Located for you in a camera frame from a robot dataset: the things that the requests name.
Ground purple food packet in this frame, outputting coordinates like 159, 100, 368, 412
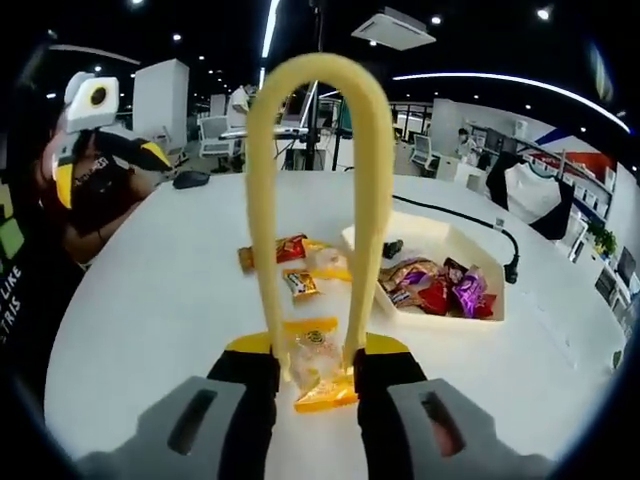
451, 264, 489, 318

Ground black tripod stand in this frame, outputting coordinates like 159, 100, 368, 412
299, 0, 326, 174

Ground white cabinet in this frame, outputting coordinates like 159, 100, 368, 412
133, 58, 192, 151

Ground brown pink food packet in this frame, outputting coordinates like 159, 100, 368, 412
378, 256, 442, 297

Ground small green potted plant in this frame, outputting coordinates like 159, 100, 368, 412
585, 218, 619, 257

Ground small red food packet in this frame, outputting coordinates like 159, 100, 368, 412
474, 293, 499, 319

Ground ceiling air conditioner unit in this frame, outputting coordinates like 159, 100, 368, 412
350, 7, 437, 52

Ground black and white shirt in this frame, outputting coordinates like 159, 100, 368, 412
485, 149, 574, 240

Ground yellow food tongs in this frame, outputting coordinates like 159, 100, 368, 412
243, 50, 395, 384

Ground maroon food packet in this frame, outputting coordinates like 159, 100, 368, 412
442, 257, 469, 287

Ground orange food packet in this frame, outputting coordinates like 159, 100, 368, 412
237, 245, 259, 274

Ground black computer mouse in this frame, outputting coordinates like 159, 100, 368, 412
172, 170, 211, 191

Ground orange-red food packet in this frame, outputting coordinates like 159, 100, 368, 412
273, 233, 309, 264

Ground shelf with white boxes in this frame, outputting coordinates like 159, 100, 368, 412
519, 149, 619, 212

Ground white office chair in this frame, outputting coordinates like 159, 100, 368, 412
410, 134, 434, 167
198, 114, 232, 157

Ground cream hexagonal container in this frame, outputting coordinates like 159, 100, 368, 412
341, 212, 506, 331

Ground ceiling light strip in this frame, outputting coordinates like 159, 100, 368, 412
392, 72, 632, 134
259, 0, 283, 61

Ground person's black printed shirt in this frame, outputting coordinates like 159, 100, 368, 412
0, 164, 86, 381

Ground black cable with plug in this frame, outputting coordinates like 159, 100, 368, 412
392, 193, 522, 287

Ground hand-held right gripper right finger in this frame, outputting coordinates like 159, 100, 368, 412
352, 333, 556, 480

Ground gold candy bar food packet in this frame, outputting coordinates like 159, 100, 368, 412
282, 267, 320, 304

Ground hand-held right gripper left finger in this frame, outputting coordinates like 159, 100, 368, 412
74, 333, 281, 480

